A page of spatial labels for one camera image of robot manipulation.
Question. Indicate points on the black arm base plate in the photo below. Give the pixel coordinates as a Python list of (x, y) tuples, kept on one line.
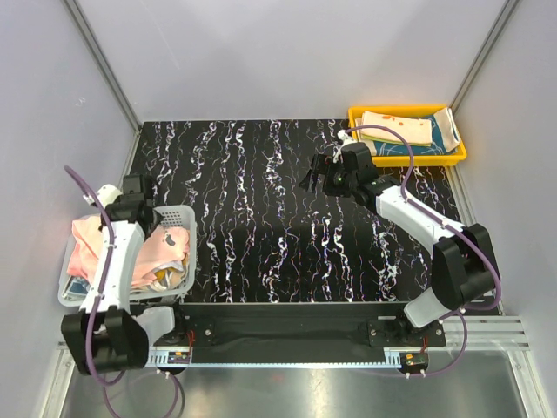
[(377, 324)]

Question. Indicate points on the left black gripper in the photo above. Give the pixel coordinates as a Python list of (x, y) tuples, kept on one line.
[(150, 231)]

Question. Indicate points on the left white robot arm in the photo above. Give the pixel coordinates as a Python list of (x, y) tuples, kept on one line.
[(102, 336)]

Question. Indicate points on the yellow plastic tray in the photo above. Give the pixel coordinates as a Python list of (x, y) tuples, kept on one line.
[(408, 111)]

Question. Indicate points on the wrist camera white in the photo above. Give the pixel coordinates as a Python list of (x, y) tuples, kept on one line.
[(346, 139), (105, 195)]

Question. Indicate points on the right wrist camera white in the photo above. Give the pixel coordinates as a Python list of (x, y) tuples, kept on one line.
[(346, 139)]

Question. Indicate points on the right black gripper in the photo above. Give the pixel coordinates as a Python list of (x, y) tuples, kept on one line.
[(319, 165)]

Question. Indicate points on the aluminium frame rail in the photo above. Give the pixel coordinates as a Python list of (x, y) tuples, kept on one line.
[(180, 349)]

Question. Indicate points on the orange white patterned towel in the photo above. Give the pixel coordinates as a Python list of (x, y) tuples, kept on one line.
[(415, 131)]

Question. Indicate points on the pink towel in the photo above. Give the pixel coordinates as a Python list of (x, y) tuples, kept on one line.
[(166, 244)]

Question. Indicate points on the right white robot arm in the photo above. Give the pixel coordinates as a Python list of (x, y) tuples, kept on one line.
[(463, 263)]

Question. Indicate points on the grey plastic laundry basket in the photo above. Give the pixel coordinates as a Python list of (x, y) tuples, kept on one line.
[(72, 289)]

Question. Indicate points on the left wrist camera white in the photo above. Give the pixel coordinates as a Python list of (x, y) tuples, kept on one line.
[(105, 195)]

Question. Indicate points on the teal beige Doraemon towel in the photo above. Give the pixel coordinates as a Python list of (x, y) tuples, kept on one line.
[(446, 138)]

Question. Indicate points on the cream yellow towel in basket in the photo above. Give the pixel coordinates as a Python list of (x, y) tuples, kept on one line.
[(170, 275)]

